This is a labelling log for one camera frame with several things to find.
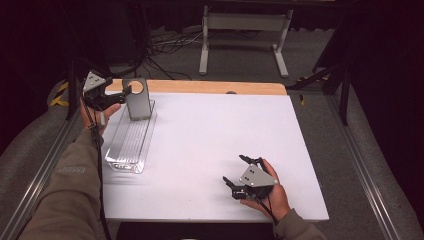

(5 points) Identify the bundle of floor cables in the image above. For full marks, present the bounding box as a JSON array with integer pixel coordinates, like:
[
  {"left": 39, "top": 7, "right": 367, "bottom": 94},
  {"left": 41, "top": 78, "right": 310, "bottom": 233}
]
[{"left": 134, "top": 29, "right": 205, "bottom": 82}]

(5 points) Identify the black stand leg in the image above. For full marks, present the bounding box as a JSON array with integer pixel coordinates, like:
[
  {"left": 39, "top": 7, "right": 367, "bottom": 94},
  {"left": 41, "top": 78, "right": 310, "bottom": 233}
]
[
  {"left": 64, "top": 59, "right": 113, "bottom": 122},
  {"left": 286, "top": 61, "right": 355, "bottom": 127}
]

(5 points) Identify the white board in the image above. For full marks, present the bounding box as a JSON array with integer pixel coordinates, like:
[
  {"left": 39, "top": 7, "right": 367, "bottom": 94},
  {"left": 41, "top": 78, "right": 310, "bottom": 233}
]
[{"left": 99, "top": 91, "right": 330, "bottom": 224}]

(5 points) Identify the grey metal stand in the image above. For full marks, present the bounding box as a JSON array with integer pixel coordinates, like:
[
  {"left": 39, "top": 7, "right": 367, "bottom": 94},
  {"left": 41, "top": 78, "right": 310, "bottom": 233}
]
[{"left": 198, "top": 4, "right": 294, "bottom": 79}]

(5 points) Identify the wooden table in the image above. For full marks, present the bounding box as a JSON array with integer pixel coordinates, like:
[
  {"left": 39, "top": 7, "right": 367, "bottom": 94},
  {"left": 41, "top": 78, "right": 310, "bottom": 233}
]
[{"left": 105, "top": 78, "right": 288, "bottom": 96}]

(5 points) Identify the grey phone case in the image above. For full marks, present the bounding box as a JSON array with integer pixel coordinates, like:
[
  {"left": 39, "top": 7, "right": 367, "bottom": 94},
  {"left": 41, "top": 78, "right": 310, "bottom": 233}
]
[{"left": 121, "top": 77, "right": 153, "bottom": 121}]

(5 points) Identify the person's left hand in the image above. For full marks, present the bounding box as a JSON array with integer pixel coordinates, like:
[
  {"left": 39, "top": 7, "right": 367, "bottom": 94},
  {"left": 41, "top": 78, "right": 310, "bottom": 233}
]
[{"left": 79, "top": 98, "right": 122, "bottom": 132}]

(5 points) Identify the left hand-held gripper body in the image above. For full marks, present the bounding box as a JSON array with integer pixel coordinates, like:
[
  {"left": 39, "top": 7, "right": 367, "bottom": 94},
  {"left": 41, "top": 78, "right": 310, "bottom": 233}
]
[{"left": 81, "top": 70, "right": 114, "bottom": 112}]

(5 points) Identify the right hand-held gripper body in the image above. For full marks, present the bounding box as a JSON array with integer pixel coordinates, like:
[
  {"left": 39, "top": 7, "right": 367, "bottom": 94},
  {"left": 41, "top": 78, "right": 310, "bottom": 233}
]
[{"left": 232, "top": 157, "right": 280, "bottom": 202}]

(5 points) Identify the clear plastic tray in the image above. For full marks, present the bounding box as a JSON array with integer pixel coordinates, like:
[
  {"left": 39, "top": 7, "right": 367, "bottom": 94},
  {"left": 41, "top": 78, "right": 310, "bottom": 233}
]
[{"left": 104, "top": 99, "right": 158, "bottom": 175}]

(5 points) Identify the aluminium floor rail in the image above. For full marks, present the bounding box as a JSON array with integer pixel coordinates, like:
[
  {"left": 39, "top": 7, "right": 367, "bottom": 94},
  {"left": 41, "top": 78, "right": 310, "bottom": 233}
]
[
  {"left": 0, "top": 105, "right": 84, "bottom": 240},
  {"left": 323, "top": 94, "right": 402, "bottom": 240}
]

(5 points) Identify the yellow black floor tape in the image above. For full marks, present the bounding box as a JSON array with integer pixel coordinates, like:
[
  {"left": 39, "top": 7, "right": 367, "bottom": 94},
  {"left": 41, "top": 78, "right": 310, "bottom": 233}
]
[{"left": 49, "top": 81, "right": 84, "bottom": 108}]

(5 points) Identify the person's right hand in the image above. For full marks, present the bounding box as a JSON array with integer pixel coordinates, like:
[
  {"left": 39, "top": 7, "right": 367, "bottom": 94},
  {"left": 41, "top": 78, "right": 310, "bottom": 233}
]
[{"left": 248, "top": 159, "right": 292, "bottom": 222}]

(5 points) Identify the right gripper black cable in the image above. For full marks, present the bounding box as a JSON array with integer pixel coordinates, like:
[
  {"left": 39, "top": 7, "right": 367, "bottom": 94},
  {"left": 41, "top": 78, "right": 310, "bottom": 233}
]
[{"left": 252, "top": 194, "right": 280, "bottom": 225}]

